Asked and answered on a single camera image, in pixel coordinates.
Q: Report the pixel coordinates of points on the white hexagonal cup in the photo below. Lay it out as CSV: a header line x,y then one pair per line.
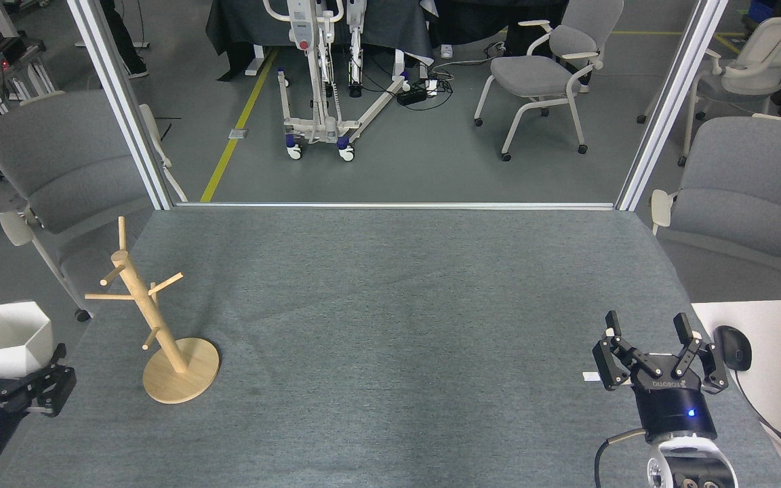
x,y
11,339

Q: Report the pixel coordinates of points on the wooden cup rack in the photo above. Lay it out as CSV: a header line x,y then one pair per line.
x,y
180,373

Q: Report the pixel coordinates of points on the metal equipment rack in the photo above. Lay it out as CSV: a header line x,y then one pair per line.
x,y
4,61

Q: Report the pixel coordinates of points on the black computer mouse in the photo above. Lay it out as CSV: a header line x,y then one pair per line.
x,y
735,349

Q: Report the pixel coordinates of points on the grey chair with white armrests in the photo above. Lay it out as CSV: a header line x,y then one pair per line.
x,y
533,71

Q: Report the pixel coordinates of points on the white mesh-back chair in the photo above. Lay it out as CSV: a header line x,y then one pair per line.
x,y
763,57

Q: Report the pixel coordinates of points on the grey floor plate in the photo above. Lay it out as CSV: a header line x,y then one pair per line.
x,y
238,133

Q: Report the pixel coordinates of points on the white power strip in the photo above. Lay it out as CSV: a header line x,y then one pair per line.
x,y
432,87

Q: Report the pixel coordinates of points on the person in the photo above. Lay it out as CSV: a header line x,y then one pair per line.
x,y
123,41

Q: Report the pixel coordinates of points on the black power strip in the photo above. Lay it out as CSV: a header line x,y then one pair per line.
x,y
411,95

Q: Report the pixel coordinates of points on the person's white shoe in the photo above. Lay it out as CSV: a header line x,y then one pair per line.
x,y
447,51

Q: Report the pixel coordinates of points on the white stand on wheels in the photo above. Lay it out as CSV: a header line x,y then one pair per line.
x,y
312,122

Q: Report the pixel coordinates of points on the dark table cloth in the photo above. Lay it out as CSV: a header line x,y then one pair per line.
x,y
241,27

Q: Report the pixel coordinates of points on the grey chair with beige frame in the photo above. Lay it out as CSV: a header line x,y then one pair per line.
x,y
750,183
65,163

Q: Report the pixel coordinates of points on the silver frame post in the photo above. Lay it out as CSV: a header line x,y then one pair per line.
x,y
668,102
123,102

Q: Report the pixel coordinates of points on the silver table edge rail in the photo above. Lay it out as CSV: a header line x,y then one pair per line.
x,y
397,205

